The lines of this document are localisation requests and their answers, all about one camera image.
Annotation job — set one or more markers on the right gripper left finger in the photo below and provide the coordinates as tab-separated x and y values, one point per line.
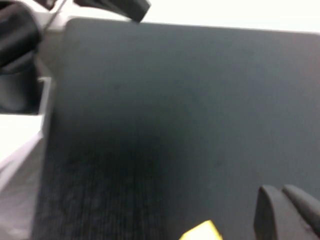
275	217

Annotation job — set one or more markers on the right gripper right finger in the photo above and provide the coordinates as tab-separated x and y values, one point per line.
306	207

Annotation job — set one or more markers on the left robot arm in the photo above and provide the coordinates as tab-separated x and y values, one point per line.
15	37

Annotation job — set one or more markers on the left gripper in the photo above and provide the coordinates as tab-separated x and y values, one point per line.
112	6

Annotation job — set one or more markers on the yellow cube block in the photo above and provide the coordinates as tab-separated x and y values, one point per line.
202	232

